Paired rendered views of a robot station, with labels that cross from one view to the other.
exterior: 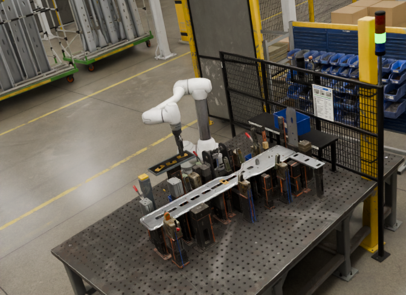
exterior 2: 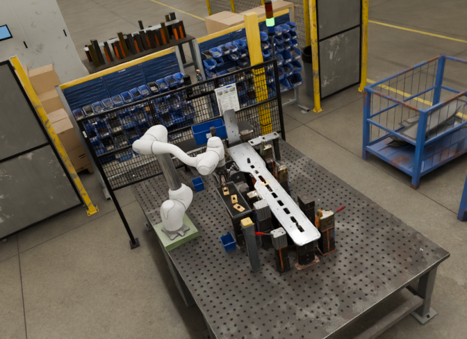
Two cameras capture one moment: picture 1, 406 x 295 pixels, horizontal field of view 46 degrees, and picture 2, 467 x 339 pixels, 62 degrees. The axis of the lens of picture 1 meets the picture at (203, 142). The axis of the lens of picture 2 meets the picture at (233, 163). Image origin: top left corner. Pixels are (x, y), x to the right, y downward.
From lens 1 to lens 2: 350 cm
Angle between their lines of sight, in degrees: 62
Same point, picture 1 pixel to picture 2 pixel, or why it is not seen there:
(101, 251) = (279, 322)
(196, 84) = (160, 132)
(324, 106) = (228, 101)
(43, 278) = not seen: outside the picture
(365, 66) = (258, 50)
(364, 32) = (254, 24)
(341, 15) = not seen: hidden behind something
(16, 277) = not seen: outside the picture
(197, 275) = (349, 239)
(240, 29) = (12, 115)
